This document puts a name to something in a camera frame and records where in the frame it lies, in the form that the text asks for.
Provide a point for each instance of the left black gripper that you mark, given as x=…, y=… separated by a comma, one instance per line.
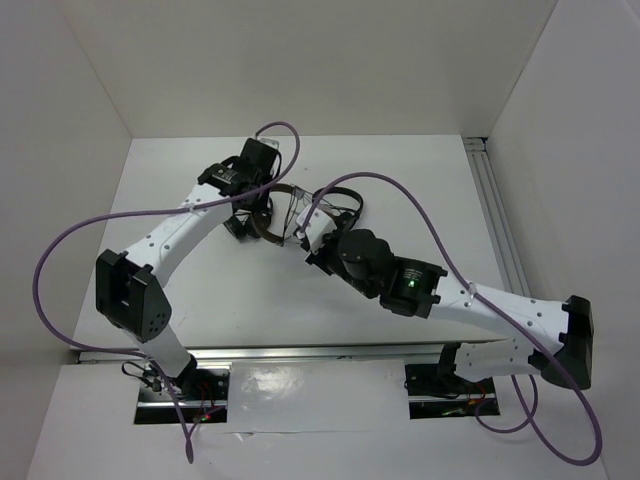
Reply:
x=267, y=179

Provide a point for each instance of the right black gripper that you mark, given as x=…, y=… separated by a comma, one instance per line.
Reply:
x=317, y=258

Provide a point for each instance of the brown silver headphones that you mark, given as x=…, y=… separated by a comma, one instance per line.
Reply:
x=278, y=227

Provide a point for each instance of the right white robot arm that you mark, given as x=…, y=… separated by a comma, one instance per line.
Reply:
x=550, y=338

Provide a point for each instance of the left black folded headphones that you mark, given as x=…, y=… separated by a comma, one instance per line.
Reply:
x=245, y=223

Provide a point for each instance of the black folded headphones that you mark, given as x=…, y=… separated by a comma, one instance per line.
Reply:
x=245, y=223
x=343, y=205

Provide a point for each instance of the right black folded headphones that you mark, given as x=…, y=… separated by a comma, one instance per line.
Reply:
x=343, y=205

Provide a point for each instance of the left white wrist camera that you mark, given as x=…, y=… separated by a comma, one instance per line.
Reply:
x=267, y=143

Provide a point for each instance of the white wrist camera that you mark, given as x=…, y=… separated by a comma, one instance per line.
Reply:
x=320, y=224
x=267, y=143

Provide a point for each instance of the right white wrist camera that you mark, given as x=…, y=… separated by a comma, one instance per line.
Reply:
x=320, y=224

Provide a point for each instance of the aluminium front rail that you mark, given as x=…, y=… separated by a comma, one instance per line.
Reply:
x=423, y=351

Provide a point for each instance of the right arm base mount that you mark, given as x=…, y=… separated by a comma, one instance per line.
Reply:
x=431, y=396

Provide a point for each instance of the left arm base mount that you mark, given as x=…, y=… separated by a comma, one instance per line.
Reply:
x=208, y=402

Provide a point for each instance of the aluminium side rail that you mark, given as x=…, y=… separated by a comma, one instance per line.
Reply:
x=502, y=239

